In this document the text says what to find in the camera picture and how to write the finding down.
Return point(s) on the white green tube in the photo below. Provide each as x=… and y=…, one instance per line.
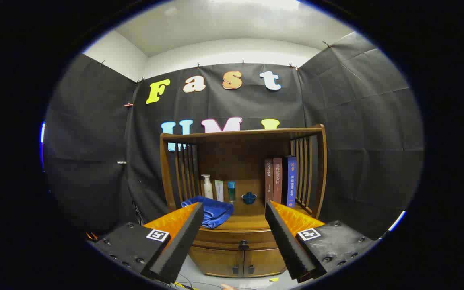
x=219, y=191

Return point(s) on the black backdrop cloth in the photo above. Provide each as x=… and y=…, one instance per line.
x=356, y=121

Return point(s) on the white pump bottle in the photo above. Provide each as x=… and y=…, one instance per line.
x=207, y=189

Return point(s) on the dark brown book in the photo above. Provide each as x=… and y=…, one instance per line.
x=269, y=181

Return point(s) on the wooden drawer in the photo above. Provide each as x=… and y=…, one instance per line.
x=223, y=239

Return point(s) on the reddish brown book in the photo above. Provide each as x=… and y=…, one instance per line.
x=277, y=181

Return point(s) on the teal bottle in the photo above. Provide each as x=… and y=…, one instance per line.
x=232, y=193

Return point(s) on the wooden cabinet door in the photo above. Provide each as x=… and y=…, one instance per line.
x=215, y=262
x=264, y=262

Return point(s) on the yellow black floor tape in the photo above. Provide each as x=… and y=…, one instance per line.
x=183, y=285

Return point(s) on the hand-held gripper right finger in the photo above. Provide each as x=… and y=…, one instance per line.
x=286, y=241

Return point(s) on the folded blue towel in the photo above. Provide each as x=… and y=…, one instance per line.
x=215, y=211

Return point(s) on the blue lidded teacup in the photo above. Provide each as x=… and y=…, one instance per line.
x=249, y=198

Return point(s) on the blue book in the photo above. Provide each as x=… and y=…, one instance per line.
x=290, y=181

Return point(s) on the wooden countertop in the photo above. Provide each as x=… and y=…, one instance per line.
x=252, y=219

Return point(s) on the wooden cabinet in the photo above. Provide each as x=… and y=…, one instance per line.
x=236, y=161

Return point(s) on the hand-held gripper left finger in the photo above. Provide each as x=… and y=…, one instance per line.
x=183, y=241

